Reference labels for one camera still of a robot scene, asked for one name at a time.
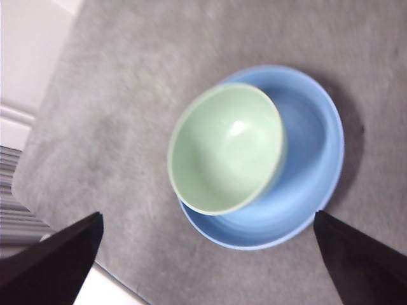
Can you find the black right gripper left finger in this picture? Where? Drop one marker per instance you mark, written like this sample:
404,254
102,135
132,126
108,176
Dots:
47,273

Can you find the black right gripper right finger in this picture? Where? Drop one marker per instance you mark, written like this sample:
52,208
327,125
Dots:
365,267

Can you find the blue round plate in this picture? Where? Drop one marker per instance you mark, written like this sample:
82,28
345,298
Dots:
311,178

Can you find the green ribbed bowl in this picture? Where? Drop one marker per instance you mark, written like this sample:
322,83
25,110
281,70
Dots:
222,152

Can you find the grey ribbed panel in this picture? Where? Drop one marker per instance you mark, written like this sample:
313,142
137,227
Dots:
16,197

